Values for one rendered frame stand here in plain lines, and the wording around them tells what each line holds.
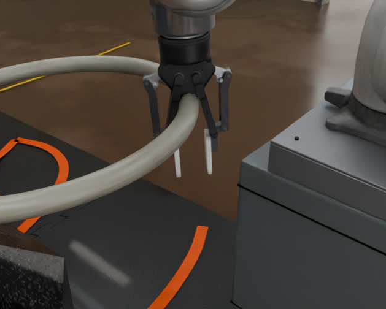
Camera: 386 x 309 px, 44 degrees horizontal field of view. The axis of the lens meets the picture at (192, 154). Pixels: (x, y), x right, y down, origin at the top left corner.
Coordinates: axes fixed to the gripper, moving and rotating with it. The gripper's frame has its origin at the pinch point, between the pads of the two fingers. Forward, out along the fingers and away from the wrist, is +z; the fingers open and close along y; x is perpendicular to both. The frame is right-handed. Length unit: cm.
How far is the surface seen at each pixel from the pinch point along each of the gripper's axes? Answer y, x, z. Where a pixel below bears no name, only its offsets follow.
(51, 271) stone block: 28.2, -2.0, 24.0
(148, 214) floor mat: 16, -95, 84
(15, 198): 20.6, 23.5, -10.6
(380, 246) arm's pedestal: -29.4, 9.4, 15.4
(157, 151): 5.1, 16.2, -10.6
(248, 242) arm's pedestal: -10.9, -9.1, 28.1
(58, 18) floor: 99, -403, 74
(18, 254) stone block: 32.2, 0.4, 16.9
